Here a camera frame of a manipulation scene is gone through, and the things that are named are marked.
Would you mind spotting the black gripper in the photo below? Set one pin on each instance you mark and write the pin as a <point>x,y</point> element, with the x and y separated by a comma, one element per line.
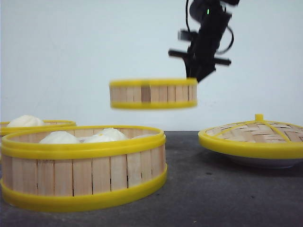
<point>200,55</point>

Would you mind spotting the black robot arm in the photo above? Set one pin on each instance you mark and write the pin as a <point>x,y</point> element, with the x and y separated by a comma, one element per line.
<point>196,11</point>

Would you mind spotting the bamboo steamer basket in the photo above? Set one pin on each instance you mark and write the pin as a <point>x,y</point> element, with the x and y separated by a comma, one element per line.
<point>84,176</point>
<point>153,93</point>

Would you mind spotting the white bun front left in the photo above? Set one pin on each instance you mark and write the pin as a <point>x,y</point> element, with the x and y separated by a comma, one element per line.
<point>59,137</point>

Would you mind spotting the white steamed bun far left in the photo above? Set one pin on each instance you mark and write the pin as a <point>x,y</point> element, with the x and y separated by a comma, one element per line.
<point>26,121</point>

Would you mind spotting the white bun front right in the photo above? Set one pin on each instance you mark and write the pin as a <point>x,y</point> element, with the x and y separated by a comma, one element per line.
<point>142,136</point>

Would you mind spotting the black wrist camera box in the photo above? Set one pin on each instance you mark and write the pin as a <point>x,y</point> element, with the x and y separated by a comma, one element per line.
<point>185,35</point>

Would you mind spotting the white plate under lid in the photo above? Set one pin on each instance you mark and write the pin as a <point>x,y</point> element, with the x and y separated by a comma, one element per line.
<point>263,162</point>

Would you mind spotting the woven bamboo steamer lid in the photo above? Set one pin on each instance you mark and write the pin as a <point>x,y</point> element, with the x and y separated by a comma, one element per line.
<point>258,138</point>

